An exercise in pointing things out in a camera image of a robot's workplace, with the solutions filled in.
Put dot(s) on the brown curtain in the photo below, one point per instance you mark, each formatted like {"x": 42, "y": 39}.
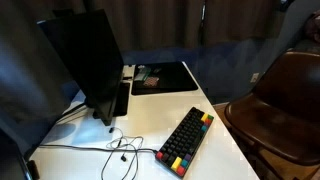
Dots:
{"x": 160, "y": 23}

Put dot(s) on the brown leather folding chair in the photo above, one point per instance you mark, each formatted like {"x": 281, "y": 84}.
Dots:
{"x": 283, "y": 113}

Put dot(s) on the red checkered small pad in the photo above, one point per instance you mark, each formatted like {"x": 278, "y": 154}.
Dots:
{"x": 151, "y": 81}

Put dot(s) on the black monitor base stand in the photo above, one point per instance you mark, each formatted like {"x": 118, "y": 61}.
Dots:
{"x": 122, "y": 100}

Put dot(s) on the green and white package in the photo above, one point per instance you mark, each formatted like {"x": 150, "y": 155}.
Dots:
{"x": 141, "y": 73}

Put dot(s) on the white wall outlet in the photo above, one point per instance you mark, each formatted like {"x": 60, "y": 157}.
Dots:
{"x": 254, "y": 77}

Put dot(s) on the black desk mat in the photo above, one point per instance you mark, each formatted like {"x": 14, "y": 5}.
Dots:
{"x": 173, "y": 78}

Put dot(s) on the black flat computer monitor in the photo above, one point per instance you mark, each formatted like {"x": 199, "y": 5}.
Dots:
{"x": 86, "y": 56}

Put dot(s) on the black keyboard with coloured keys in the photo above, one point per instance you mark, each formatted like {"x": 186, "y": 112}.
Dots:
{"x": 185, "y": 141}

